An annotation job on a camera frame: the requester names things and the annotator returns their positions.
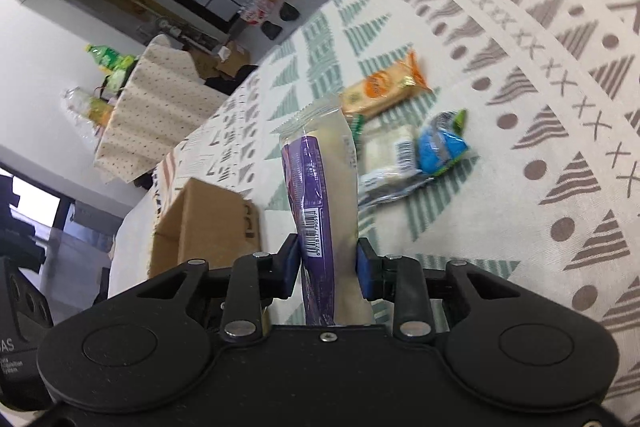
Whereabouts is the brown cardboard box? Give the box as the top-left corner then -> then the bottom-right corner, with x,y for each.
148,179 -> 262,279

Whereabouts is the green drink bottle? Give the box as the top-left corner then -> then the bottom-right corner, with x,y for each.
85,44 -> 137,74

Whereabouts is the orange yellow cracker pack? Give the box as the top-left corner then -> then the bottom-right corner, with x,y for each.
340,49 -> 431,120

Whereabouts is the patterned bed cover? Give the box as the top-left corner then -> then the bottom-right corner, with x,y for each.
110,0 -> 639,426

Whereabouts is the black shoe left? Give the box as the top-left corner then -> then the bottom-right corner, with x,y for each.
279,2 -> 300,23

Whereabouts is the blue snack packet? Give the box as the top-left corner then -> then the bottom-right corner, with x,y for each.
416,109 -> 469,178

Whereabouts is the black shoe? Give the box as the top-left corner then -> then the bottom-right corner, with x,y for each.
260,20 -> 283,41
279,2 -> 300,23

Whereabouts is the black shoe right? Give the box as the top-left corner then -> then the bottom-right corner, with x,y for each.
260,20 -> 283,41

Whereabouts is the teal biscuit packet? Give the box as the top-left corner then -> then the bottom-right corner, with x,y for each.
349,114 -> 366,148

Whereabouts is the large purple wafer pack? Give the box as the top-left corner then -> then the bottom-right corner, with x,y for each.
278,95 -> 374,326

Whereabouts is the dotted cream tablecloth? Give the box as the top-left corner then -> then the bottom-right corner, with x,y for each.
93,35 -> 228,183

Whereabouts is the clear plastic bag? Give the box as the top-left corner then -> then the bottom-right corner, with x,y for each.
62,87 -> 114,153

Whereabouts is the white clear cake packet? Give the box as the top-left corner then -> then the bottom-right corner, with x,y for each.
357,124 -> 433,209

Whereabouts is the pack of water bottles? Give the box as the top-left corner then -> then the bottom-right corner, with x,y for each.
240,0 -> 274,26

